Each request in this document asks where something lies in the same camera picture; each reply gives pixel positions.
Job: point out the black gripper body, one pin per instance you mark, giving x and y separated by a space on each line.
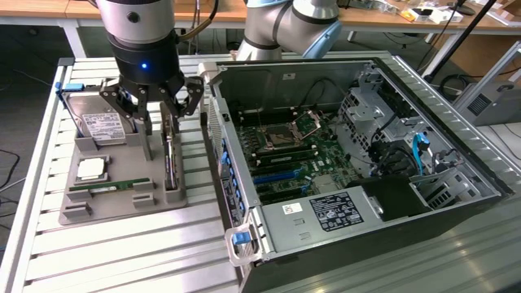
147 61

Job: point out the graphics card with metal bracket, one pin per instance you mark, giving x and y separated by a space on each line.
171 158

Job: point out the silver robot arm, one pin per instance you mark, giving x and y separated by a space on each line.
139 18

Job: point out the hard disk with blue carrier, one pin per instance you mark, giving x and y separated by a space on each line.
102 125

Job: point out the blue card retention clip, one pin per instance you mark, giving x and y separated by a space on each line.
223 146
239 196
232 173
242 208
224 159
235 184

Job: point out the thin locking lever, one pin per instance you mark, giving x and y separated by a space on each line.
260 119

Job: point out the gray parts rack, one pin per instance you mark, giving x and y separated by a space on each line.
122 164

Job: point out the silver CPU chip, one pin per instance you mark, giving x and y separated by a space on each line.
91 169

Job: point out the CPU socket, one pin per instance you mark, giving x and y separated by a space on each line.
279 137

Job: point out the green RAM stick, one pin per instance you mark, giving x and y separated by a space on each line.
118 185

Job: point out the metal socket cover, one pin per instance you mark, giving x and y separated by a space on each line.
307 123

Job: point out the black RAM stick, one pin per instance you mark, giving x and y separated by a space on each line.
286 158

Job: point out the blue expansion slot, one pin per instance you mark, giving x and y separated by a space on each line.
276 177

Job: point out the green motherboard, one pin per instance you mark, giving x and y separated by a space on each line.
322 158

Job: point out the silver drive cage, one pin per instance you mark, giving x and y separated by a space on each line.
363 114

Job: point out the silver chipset heatsink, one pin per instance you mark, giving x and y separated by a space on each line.
326 183

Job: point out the blue case latch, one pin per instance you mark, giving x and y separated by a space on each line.
239 238

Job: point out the gray power supply unit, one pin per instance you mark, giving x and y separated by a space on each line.
286 232

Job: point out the black plastic shroud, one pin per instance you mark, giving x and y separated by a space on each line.
391 198

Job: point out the small white box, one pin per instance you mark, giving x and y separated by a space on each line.
444 16

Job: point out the silver disk bay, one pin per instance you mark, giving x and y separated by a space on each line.
448 189

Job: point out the black tripod pole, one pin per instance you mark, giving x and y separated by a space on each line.
467 30

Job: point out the gray metal cabinet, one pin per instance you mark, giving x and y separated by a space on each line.
496 103

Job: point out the wooden desk with white frame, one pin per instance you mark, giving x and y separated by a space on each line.
40 9
387 24

